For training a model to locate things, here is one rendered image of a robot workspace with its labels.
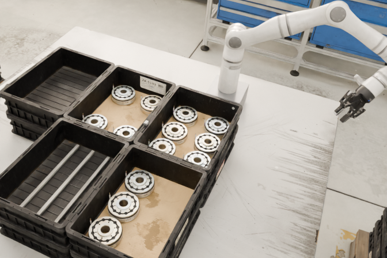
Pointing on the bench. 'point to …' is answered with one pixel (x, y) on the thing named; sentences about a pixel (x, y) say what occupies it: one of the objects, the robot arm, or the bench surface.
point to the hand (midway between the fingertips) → (340, 115)
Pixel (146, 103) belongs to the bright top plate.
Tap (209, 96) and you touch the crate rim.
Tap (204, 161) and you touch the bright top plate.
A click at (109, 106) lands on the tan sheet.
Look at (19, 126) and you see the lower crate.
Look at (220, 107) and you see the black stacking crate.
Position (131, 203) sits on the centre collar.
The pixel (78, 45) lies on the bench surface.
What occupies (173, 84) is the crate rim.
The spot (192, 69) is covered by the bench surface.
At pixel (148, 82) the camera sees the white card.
